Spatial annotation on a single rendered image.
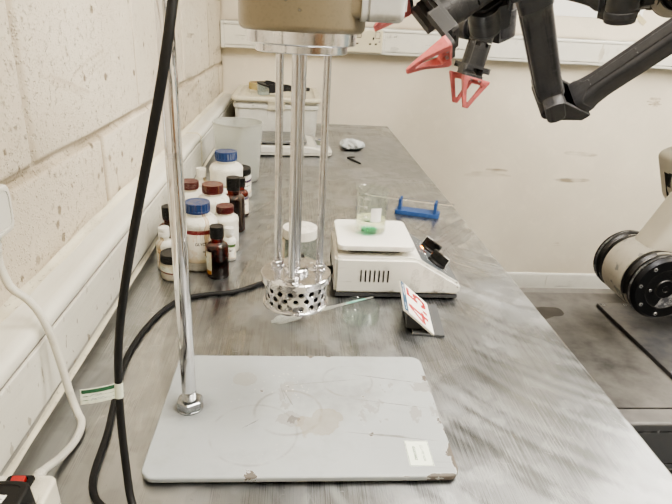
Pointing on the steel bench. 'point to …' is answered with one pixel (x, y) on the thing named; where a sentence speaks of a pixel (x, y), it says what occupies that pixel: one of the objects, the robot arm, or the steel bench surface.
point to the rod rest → (417, 211)
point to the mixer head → (313, 23)
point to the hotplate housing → (386, 274)
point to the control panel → (428, 256)
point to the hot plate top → (394, 241)
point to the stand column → (191, 401)
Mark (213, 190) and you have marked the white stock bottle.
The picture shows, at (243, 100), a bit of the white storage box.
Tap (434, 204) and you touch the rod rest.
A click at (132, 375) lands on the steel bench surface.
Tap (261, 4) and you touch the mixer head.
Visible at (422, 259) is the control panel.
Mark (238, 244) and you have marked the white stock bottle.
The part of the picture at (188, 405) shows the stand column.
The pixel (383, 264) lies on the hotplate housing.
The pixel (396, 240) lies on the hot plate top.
